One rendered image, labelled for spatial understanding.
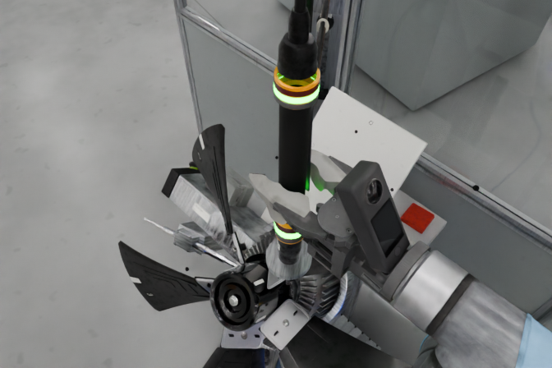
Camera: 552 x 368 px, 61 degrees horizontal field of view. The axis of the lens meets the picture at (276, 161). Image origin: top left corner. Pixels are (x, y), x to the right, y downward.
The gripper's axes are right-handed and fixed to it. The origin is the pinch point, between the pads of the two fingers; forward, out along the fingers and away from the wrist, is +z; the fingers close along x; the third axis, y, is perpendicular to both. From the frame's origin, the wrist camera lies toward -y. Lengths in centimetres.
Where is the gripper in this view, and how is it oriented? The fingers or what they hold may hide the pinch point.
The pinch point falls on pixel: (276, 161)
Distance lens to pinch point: 57.1
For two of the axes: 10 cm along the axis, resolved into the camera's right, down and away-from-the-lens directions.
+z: -7.2, -5.4, 4.4
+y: 0.0, 6.3, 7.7
